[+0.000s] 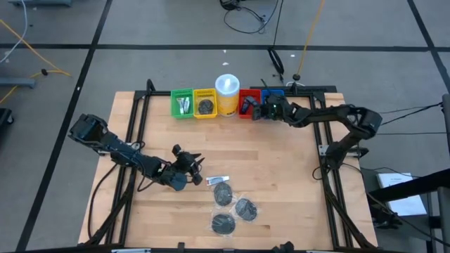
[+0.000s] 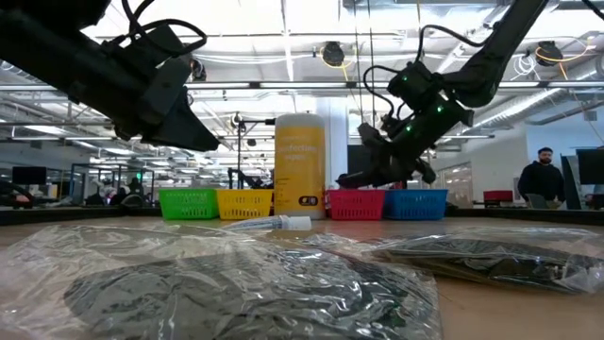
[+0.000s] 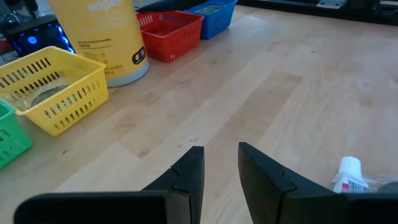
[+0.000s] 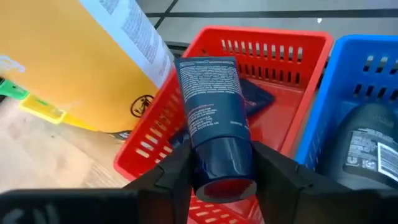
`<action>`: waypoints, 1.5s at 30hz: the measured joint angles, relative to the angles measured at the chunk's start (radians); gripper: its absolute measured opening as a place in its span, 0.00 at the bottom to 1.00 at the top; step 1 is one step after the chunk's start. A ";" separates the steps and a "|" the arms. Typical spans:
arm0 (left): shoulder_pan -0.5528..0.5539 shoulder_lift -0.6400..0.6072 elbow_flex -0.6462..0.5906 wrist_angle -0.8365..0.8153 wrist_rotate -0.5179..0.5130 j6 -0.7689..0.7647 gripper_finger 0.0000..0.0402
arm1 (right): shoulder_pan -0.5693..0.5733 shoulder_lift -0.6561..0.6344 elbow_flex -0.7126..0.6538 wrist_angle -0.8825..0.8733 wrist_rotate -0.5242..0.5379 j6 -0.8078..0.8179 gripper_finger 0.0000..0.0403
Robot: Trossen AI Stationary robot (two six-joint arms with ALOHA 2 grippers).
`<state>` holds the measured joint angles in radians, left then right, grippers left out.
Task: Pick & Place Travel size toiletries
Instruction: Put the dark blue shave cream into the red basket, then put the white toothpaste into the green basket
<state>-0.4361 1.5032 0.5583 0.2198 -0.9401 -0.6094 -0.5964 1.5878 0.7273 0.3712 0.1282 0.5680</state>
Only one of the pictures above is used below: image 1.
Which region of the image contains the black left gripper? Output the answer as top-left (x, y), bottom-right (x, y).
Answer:
top-left (163, 143), bottom-right (206, 193)

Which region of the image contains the black pad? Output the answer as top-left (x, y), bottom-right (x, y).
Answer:
top-left (230, 196), bottom-right (259, 223)
top-left (212, 181), bottom-right (235, 208)
top-left (210, 212), bottom-right (237, 235)
top-left (197, 98), bottom-right (215, 116)

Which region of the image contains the red plastic basket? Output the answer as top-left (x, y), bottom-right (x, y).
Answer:
top-left (238, 89), bottom-right (262, 119)

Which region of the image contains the yellow hanging cable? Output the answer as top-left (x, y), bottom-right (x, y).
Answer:
top-left (297, 0), bottom-right (326, 77)

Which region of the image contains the grey post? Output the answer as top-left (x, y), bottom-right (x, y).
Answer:
top-left (442, 93), bottom-right (450, 155)

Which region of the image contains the black stand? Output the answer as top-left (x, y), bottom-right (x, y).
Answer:
top-left (365, 167), bottom-right (450, 253)

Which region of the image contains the green plastic basket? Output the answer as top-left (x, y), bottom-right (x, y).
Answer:
top-left (170, 87), bottom-right (195, 119)

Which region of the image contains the grey-blue furniture base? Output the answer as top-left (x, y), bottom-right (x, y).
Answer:
top-left (0, 77), bottom-right (37, 89)
top-left (8, 0), bottom-right (74, 8)

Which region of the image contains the white tube with red end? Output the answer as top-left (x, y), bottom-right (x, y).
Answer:
top-left (205, 175), bottom-right (230, 186)

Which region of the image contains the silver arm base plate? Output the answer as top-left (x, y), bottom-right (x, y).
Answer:
top-left (318, 143), bottom-right (368, 158)

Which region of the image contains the white cable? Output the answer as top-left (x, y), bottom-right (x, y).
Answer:
top-left (0, 0), bottom-right (28, 64)

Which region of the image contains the black device with cable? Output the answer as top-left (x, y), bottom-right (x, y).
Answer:
top-left (219, 0), bottom-right (268, 35)

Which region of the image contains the yellow wipes canister white lid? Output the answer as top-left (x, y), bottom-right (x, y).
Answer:
top-left (214, 73), bottom-right (241, 117)

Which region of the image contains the blue plastic basket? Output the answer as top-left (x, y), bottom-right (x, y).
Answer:
top-left (260, 89), bottom-right (285, 120)

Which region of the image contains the black caster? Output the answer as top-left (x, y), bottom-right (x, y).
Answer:
top-left (0, 108), bottom-right (15, 127)

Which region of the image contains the black camera on mount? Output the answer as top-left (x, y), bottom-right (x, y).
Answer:
top-left (272, 240), bottom-right (295, 253)

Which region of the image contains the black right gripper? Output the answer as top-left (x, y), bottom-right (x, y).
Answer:
top-left (252, 95), bottom-right (298, 124)

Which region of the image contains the yellow floor cable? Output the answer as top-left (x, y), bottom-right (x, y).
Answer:
top-left (0, 19), bottom-right (72, 105)

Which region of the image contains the yellow plastic basket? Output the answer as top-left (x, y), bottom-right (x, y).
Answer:
top-left (193, 88), bottom-right (218, 119)

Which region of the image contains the black cable bundle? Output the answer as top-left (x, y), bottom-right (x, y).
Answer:
top-left (267, 0), bottom-right (285, 77)

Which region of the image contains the white booklet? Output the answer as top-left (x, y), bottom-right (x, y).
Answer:
top-left (375, 171), bottom-right (428, 217)

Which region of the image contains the black power cable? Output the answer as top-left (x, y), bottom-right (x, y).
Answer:
top-left (378, 131), bottom-right (447, 136)

